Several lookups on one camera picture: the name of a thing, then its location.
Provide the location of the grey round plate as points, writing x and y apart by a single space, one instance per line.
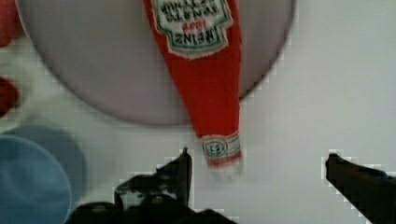
104 52

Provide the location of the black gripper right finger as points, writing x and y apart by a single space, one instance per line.
372 192

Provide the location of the red plush strawberry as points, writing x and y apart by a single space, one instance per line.
8 96

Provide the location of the pink plush strawberry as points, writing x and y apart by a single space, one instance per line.
9 21

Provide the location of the blue bowl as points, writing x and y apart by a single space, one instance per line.
43 175

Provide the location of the red plush ketchup bottle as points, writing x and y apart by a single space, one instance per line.
200 41

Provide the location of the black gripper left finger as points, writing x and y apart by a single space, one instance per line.
172 180

